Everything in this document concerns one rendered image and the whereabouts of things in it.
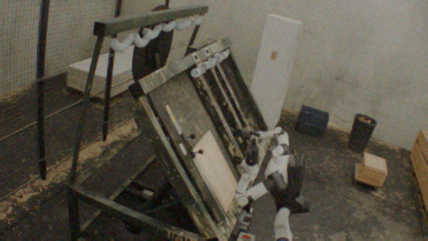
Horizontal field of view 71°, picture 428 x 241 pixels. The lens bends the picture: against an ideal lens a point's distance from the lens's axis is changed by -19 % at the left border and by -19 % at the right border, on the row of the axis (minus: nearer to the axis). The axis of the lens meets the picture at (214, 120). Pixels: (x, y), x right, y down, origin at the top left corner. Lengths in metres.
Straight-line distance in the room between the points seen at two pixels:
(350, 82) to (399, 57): 1.31
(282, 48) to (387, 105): 2.89
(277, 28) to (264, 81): 1.02
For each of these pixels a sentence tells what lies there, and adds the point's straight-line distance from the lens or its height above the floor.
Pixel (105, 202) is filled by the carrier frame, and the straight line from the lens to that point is 2.93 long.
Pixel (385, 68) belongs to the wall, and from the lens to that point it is 7.80.
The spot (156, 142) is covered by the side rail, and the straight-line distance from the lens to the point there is 2.38.
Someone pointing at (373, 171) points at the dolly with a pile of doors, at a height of 0.35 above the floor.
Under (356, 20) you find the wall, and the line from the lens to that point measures 7.64.
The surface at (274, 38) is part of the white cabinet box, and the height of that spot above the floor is 1.66.
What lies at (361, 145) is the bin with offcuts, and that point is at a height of 0.17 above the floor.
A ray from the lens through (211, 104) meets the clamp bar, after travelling 3.20.
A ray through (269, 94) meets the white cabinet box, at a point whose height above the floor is 0.64.
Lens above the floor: 2.62
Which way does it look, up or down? 23 degrees down
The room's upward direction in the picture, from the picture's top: 12 degrees clockwise
